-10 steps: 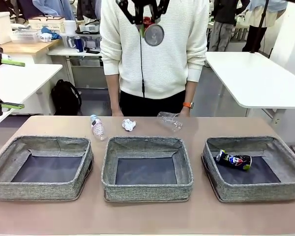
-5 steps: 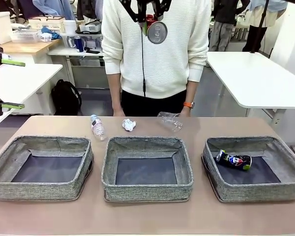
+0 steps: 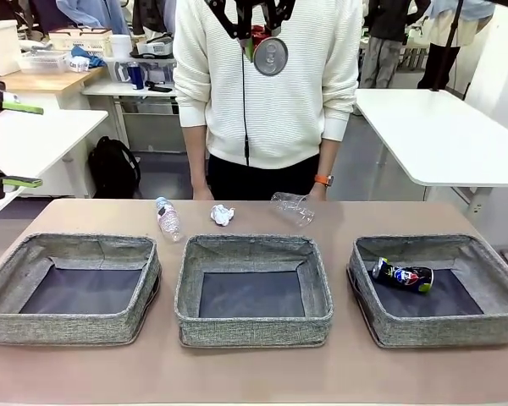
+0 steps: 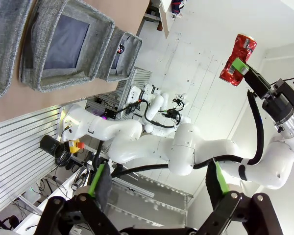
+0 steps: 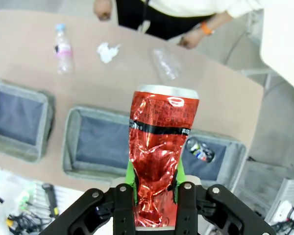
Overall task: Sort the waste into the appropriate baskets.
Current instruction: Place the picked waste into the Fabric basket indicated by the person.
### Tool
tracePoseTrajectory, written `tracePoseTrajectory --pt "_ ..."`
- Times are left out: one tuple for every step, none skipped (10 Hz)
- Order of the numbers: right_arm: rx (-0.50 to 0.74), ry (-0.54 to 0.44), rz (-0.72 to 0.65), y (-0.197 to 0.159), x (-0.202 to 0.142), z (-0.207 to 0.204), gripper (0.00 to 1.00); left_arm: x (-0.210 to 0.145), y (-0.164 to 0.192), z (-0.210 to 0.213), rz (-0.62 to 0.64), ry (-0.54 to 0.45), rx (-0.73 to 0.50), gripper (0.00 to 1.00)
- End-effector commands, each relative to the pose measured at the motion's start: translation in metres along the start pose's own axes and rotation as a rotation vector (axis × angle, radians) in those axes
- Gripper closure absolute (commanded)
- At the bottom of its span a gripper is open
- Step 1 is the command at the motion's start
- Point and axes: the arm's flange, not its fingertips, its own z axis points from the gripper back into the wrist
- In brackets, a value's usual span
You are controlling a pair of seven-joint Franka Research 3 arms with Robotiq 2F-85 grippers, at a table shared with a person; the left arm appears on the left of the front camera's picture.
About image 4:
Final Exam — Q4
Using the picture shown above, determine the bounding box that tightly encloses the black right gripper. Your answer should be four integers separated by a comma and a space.
231, 58, 294, 122

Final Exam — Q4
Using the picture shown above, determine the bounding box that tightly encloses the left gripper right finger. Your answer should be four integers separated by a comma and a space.
198, 163, 285, 235

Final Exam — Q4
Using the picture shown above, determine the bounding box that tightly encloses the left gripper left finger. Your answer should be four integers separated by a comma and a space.
38, 163, 121, 235

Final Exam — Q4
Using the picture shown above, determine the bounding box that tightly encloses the crushed red can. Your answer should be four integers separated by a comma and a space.
219, 34, 257, 87

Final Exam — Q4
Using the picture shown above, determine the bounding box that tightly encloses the yellow emergency stop button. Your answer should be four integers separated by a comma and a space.
67, 139, 86, 154

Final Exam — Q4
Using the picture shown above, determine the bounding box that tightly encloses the black cylinder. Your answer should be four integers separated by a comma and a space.
40, 134, 64, 156

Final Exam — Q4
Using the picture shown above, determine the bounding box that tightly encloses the aluminium slatted panel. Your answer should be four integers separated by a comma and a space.
115, 68, 152, 108
0, 106, 64, 216

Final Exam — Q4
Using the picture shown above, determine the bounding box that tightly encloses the black control box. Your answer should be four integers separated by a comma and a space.
102, 109, 118, 119

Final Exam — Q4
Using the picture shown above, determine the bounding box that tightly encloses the grey fabric basket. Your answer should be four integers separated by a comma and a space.
105, 28, 143, 83
0, 0, 37, 101
19, 0, 116, 93

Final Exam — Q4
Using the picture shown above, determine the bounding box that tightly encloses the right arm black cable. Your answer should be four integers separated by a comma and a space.
111, 90, 265, 178

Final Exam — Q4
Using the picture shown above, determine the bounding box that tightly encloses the black cable bundle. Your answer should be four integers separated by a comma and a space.
55, 143, 73, 168

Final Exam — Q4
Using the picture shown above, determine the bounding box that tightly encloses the aluminium frame rail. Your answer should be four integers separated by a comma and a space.
107, 175, 194, 221

